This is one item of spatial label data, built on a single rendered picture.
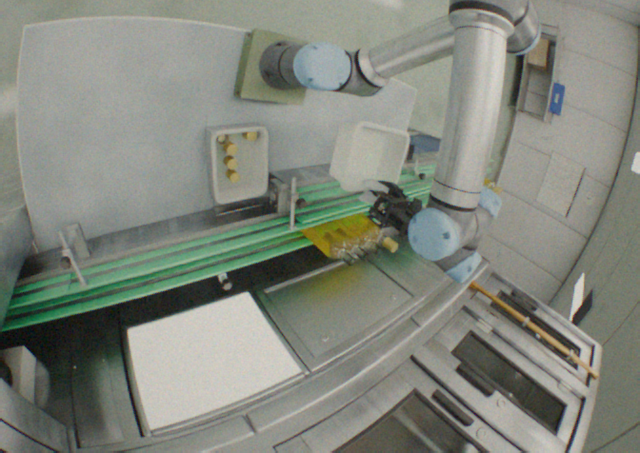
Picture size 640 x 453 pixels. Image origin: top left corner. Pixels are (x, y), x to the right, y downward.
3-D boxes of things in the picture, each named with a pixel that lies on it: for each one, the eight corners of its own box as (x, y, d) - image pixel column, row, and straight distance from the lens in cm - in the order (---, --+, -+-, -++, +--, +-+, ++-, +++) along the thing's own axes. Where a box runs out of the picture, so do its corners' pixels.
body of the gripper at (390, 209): (374, 187, 60) (413, 218, 54) (396, 186, 67) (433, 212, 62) (363, 216, 63) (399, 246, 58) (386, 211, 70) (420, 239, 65)
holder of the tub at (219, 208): (210, 207, 91) (217, 218, 85) (205, 127, 82) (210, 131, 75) (256, 198, 96) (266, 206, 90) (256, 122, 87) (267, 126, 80)
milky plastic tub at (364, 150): (333, 113, 66) (357, 119, 59) (389, 126, 82) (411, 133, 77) (318, 179, 69) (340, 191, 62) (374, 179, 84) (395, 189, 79)
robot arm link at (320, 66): (283, 40, 70) (311, 35, 58) (327, 49, 76) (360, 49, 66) (276, 85, 69) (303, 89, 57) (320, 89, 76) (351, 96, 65)
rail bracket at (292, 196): (276, 219, 87) (296, 238, 78) (278, 170, 79) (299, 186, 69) (285, 216, 88) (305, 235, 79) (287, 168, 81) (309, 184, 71)
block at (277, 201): (267, 205, 91) (276, 213, 86) (268, 179, 87) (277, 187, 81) (276, 203, 93) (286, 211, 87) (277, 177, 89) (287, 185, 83)
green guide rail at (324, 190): (290, 192, 85) (303, 203, 79) (290, 189, 84) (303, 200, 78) (485, 157, 227) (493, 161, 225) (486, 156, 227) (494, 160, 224)
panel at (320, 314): (126, 332, 88) (151, 440, 71) (122, 326, 86) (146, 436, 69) (359, 251, 108) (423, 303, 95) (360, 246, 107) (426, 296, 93)
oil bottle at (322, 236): (296, 228, 94) (333, 263, 81) (297, 215, 91) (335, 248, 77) (310, 225, 97) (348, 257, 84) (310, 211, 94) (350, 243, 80)
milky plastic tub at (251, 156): (209, 194, 89) (216, 206, 81) (205, 127, 82) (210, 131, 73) (257, 185, 93) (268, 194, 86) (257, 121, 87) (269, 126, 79)
